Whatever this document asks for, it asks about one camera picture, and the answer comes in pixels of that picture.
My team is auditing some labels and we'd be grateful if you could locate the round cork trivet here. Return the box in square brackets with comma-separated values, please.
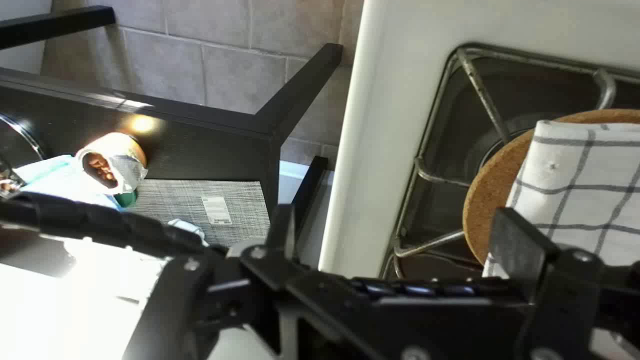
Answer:
[460, 107, 640, 265]

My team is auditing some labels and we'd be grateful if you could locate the black side table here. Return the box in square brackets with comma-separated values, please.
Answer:
[0, 6, 345, 231]

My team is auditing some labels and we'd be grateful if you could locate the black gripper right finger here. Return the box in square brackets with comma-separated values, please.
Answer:
[491, 206, 640, 360]

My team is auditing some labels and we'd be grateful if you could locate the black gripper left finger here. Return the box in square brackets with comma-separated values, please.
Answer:
[238, 202, 401, 360]

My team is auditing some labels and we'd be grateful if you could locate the folded white checkered cloth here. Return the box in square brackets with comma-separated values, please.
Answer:
[481, 118, 640, 280]

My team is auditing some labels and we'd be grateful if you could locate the black cable chain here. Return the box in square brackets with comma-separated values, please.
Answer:
[0, 189, 222, 259]

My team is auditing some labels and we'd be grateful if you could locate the grey grid cutting mat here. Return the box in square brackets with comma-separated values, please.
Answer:
[128, 177, 272, 250]

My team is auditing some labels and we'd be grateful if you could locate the white gas stove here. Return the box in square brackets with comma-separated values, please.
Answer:
[0, 0, 640, 360]

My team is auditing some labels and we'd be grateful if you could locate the light teal sheet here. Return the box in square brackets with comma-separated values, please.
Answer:
[12, 154, 138, 211]

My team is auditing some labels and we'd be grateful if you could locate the white cup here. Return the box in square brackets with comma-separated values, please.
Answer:
[73, 130, 150, 208]

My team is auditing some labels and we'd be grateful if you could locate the shiny metal pot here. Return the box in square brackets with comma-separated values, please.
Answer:
[0, 111, 46, 202]

